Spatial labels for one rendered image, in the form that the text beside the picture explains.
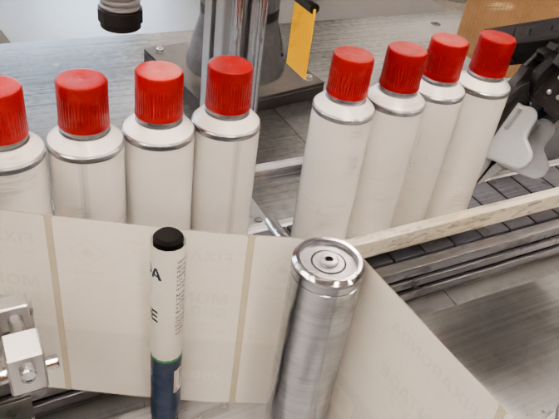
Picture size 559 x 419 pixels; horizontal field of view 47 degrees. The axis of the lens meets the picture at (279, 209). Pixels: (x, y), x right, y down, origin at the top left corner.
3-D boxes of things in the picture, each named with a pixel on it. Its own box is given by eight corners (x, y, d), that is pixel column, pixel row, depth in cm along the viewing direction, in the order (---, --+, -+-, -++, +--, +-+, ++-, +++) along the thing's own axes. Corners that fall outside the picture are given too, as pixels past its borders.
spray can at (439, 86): (385, 245, 64) (441, 52, 52) (363, 214, 68) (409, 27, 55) (429, 238, 66) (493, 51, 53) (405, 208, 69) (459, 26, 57)
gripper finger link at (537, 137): (505, 207, 64) (568, 131, 61) (467, 174, 68) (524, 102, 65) (519, 214, 66) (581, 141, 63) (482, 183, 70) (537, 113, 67)
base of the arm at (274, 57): (225, 96, 91) (230, 29, 85) (167, 53, 99) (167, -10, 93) (304, 73, 99) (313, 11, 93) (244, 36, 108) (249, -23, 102)
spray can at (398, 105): (362, 265, 61) (415, 66, 49) (323, 237, 64) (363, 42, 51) (395, 244, 64) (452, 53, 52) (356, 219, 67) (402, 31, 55)
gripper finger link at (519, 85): (484, 131, 62) (545, 54, 60) (474, 124, 63) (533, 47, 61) (507, 146, 66) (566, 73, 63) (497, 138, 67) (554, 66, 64)
